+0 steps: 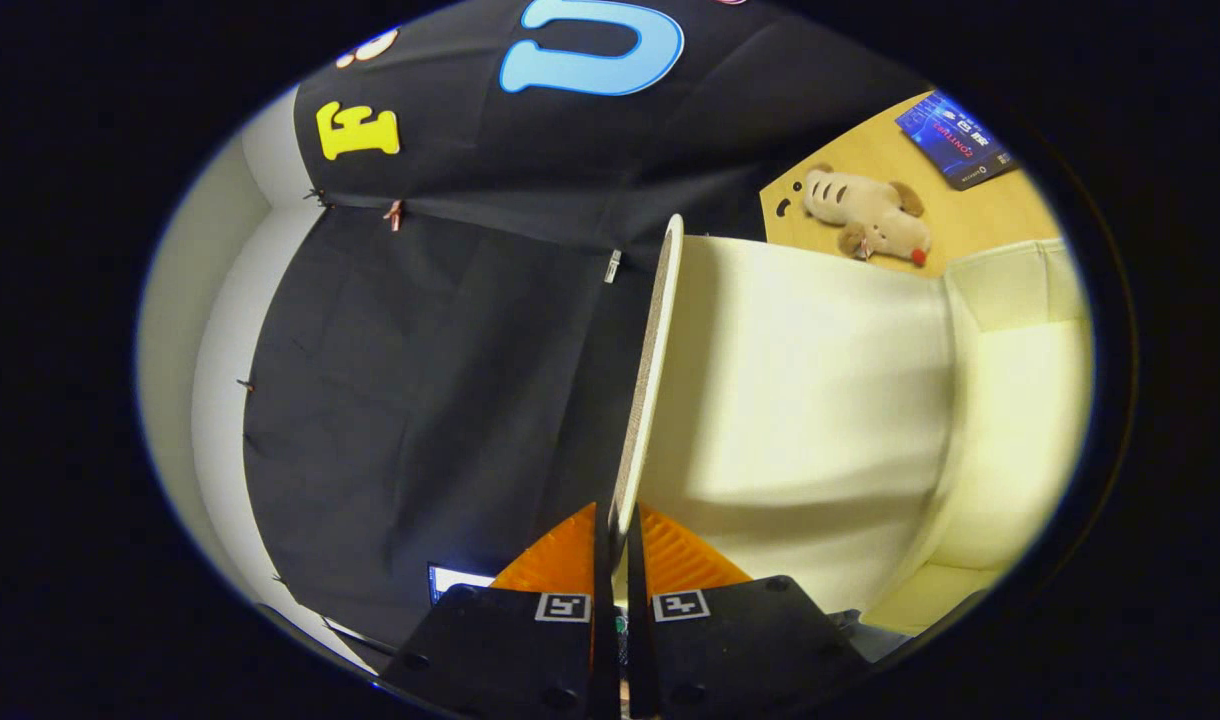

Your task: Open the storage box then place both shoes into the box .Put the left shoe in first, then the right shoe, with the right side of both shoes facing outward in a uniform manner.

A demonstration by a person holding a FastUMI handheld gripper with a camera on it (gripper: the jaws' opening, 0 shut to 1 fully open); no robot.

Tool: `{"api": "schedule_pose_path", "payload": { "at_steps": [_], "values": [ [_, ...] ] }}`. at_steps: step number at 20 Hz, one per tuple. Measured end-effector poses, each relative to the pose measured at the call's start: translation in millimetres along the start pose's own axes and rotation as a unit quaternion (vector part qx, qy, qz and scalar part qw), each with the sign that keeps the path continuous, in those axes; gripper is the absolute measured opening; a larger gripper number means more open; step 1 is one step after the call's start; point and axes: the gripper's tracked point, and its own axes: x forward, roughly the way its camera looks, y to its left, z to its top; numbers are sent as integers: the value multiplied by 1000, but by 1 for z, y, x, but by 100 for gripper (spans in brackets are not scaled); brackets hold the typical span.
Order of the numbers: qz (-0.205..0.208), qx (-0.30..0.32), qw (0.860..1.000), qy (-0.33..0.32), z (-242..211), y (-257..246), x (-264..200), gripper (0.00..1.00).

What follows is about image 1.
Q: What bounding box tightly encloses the computer monitor screen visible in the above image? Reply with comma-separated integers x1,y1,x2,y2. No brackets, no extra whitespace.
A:
428,563,498,607

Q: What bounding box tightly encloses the dark blue book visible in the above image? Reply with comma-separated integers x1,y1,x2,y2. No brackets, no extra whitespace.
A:
895,90,1019,191

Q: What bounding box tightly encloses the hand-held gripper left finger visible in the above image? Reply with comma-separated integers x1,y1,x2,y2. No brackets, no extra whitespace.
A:
378,502,621,720

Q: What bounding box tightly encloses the beige plush dog toy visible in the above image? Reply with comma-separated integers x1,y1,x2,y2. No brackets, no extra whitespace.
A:
803,164,933,267

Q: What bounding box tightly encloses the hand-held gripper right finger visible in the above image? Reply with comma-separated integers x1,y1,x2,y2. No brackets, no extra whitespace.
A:
623,503,871,720

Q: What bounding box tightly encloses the beige fabric storage box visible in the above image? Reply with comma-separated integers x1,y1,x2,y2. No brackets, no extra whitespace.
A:
610,213,1096,638

